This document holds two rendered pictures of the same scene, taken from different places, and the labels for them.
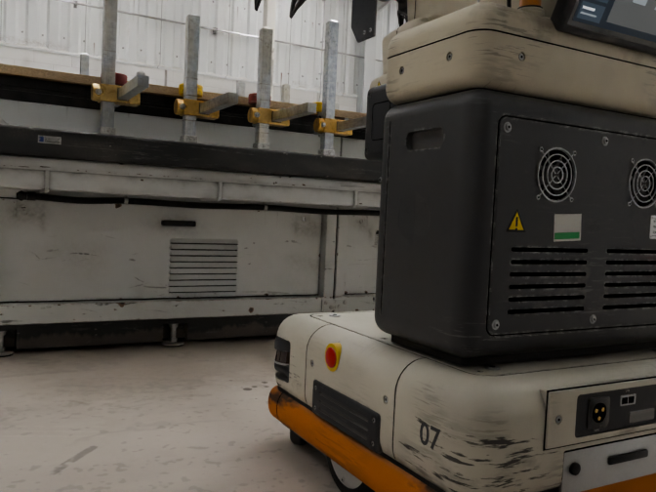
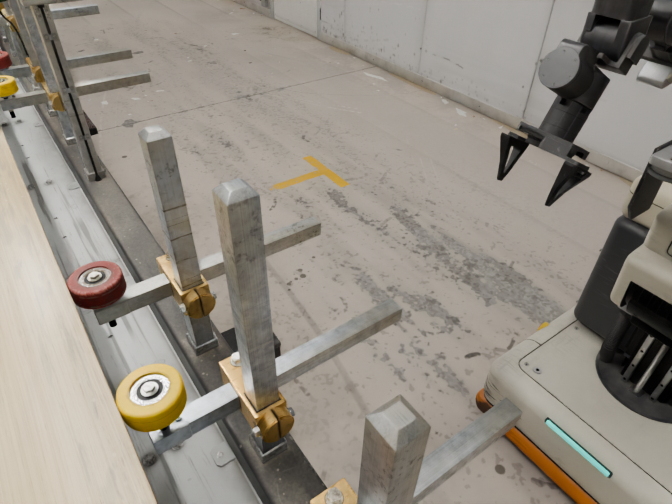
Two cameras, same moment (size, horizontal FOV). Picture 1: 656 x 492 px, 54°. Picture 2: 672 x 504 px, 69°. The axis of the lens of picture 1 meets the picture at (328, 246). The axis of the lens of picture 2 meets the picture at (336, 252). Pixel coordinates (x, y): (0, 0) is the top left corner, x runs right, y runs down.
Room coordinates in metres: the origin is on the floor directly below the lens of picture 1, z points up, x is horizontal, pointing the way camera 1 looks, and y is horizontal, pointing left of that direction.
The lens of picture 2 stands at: (2.24, 0.44, 1.43)
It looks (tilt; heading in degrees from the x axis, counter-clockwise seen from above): 39 degrees down; 263
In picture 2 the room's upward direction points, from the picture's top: 1 degrees clockwise
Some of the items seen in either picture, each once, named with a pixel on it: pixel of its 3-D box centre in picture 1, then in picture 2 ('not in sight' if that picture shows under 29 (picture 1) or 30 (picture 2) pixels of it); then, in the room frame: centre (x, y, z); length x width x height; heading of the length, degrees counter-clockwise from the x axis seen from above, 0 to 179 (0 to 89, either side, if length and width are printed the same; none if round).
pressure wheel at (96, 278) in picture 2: not in sight; (103, 300); (2.54, -0.17, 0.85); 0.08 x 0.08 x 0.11
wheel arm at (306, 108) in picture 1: (281, 116); (395, 500); (2.13, 0.17, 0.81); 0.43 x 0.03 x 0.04; 29
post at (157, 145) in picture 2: not in sight; (185, 265); (2.41, -0.20, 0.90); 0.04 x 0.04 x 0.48; 29
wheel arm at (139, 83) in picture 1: (126, 93); not in sight; (1.89, 0.61, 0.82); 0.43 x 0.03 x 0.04; 29
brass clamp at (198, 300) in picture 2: not in sight; (186, 284); (2.42, -0.22, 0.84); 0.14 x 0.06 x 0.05; 119
